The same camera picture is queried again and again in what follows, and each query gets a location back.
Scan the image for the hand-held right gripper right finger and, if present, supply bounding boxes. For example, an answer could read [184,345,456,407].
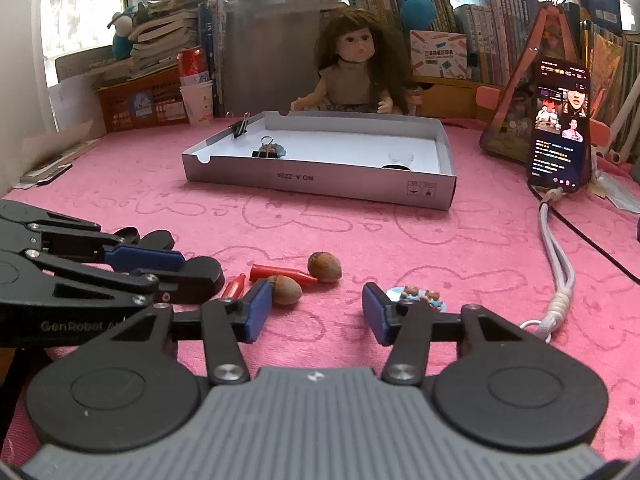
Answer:
[362,282,538,386]

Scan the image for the row of upright books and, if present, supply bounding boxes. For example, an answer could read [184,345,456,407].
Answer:
[342,0,543,86]

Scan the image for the red soda can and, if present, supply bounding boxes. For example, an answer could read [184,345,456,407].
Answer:
[177,46,211,87]

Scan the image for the colourful printed box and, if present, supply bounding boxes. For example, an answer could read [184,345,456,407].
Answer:
[409,30,468,81]

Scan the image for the clear plastic packet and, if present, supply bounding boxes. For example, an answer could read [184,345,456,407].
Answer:
[595,172,640,211]

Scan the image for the pink triangular stand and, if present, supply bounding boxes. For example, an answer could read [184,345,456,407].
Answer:
[479,2,613,166]

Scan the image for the white paper cup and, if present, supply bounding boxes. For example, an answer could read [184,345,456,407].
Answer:
[179,81,215,125]

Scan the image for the white phone strap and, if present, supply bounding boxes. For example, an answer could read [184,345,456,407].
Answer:
[520,187,576,346]

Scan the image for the large black binder clip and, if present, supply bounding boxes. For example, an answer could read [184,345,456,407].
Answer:
[251,136,288,161]

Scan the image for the white paper sheet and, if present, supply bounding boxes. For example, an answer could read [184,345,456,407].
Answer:
[47,75,108,136]

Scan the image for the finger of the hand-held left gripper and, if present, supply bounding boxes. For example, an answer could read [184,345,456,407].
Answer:
[30,250,173,307]
[0,200,185,271]

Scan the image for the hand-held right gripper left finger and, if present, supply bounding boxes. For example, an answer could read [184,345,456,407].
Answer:
[97,280,273,386]

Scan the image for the yellow picture books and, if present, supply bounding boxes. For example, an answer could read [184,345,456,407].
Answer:
[580,17,640,126]

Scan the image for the black smartphone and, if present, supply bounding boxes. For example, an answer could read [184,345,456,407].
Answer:
[526,60,592,193]

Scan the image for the blue penguin plush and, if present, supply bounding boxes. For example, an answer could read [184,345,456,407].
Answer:
[109,4,138,61]

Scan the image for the orange plastic basket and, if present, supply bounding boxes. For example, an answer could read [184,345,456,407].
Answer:
[95,65,188,133]

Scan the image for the blue upright books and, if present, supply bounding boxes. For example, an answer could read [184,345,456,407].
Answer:
[198,0,227,117]

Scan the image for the black card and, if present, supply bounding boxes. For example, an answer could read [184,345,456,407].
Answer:
[12,162,73,188]

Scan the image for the blue bear hair clip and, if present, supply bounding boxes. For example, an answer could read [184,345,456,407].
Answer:
[387,285,447,313]

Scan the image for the pink rabbit print cloth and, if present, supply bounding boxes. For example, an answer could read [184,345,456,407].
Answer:
[0,117,640,461]

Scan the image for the grey cardboard box tray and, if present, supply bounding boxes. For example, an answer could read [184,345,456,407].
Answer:
[181,111,457,211]

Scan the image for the black cable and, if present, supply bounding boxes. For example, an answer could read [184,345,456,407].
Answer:
[550,205,640,283]

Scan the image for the grey storage box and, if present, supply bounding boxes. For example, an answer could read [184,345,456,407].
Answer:
[222,0,351,116]

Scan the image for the brown hazelnut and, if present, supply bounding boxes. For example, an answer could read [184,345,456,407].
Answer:
[307,251,343,283]
[265,275,303,307]

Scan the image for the stack of lying books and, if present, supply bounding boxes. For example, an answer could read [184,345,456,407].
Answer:
[92,0,201,81]

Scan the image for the paper stack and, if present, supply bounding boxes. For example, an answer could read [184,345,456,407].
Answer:
[15,120,103,188]

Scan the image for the red pointed plastic piece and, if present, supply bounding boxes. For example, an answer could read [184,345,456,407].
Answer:
[250,262,319,286]

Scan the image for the long-haired doll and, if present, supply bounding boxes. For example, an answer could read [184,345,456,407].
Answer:
[291,7,416,116]

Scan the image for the yellow wooden box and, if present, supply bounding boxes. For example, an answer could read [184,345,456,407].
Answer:
[412,76,493,121]

